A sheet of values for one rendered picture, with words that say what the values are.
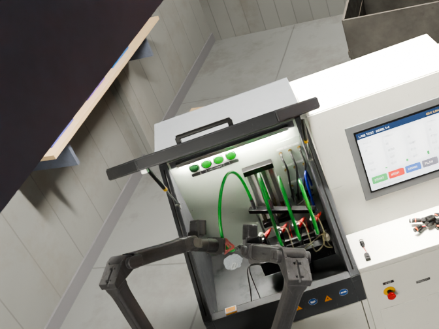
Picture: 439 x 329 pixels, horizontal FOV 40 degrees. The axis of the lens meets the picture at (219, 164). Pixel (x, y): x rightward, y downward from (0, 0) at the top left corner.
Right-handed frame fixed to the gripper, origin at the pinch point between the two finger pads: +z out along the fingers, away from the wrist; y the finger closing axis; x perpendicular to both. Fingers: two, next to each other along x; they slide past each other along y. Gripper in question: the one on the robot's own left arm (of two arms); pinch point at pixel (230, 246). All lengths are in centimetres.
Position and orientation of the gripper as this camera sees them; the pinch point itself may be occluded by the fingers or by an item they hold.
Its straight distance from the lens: 256.3
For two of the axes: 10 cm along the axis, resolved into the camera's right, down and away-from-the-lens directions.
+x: -0.7, 9.9, -1.3
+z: 7.3, 1.4, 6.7
